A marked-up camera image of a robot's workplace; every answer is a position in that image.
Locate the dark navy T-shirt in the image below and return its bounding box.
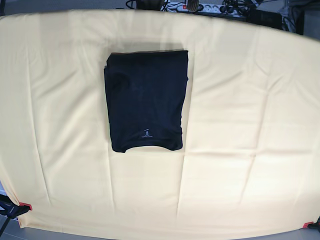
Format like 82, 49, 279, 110
104, 50, 189, 153

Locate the yellow table cloth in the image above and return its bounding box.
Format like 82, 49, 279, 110
0, 10, 320, 240

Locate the white power strip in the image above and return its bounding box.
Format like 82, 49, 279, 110
163, 0, 248, 18

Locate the black power adapter box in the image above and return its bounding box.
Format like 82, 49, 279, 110
246, 9, 283, 30

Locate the left red-black table clamp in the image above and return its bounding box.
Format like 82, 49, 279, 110
0, 194, 33, 219

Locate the red-black table clamp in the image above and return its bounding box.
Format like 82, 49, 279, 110
0, 194, 33, 219
302, 218, 320, 231

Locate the right red-black table clamp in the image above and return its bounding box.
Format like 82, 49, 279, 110
302, 218, 320, 231

